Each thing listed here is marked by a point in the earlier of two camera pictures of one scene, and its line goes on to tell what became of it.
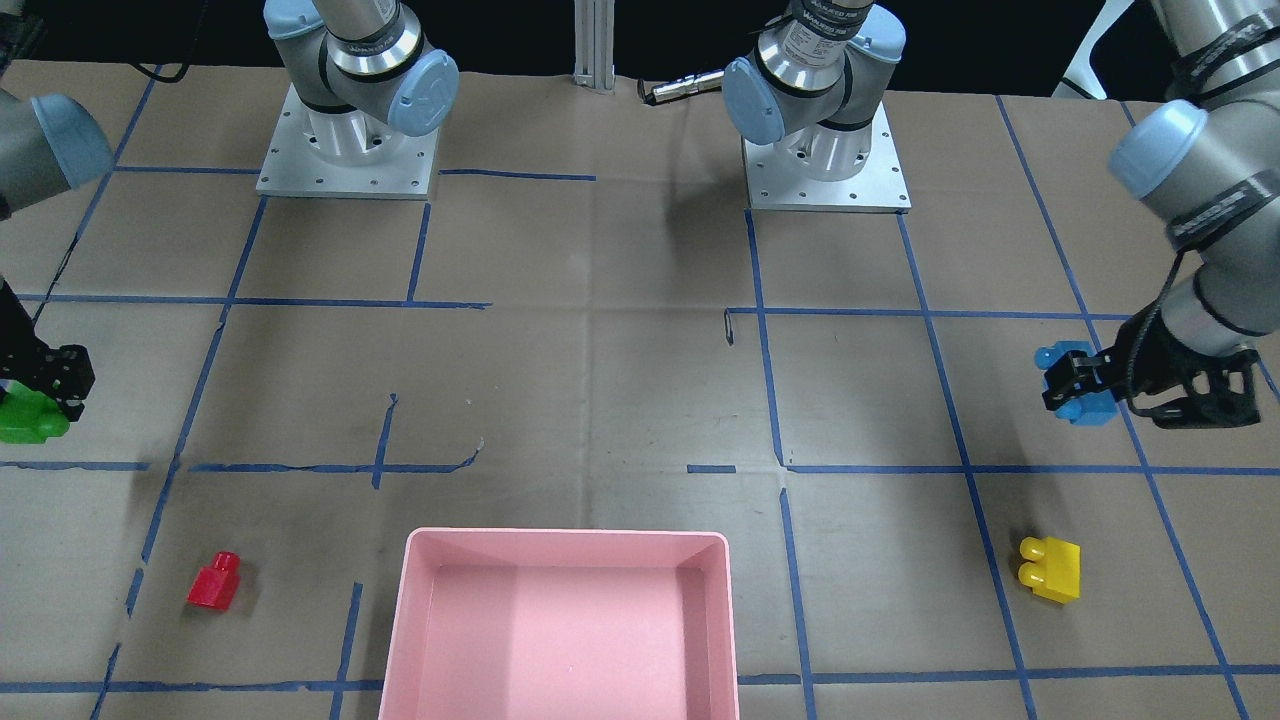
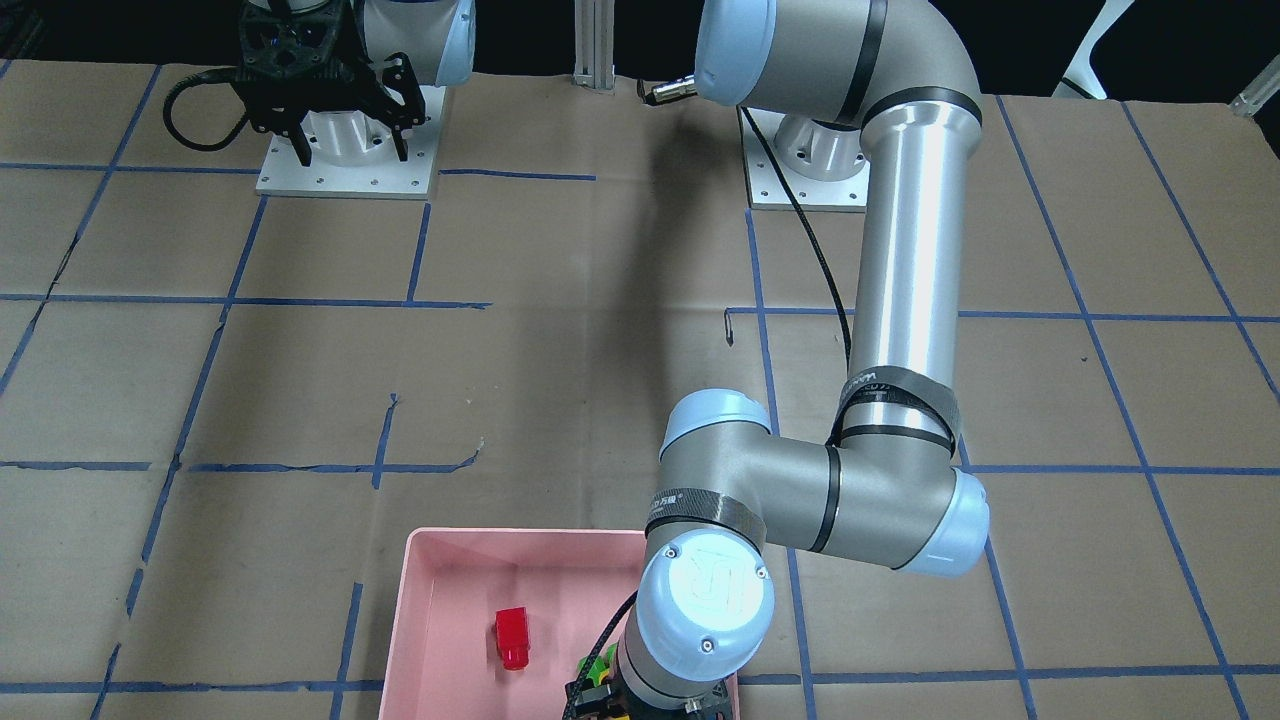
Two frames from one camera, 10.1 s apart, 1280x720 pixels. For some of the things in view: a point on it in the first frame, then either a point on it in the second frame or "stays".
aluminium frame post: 594,45 stays
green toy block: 30,417 -> 600,666
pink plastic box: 561,624 stays
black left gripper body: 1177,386 -> 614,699
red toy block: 215,585 -> 513,637
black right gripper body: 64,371 -> 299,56
